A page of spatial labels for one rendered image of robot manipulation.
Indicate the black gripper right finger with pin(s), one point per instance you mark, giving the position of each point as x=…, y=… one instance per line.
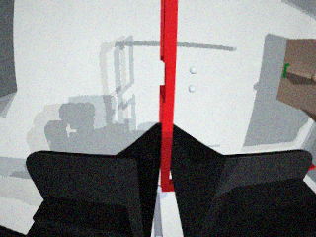
x=202, y=177

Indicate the red glasses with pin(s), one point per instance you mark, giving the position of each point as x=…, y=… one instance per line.
x=168, y=54

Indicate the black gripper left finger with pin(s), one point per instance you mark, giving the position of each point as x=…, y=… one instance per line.
x=129, y=179

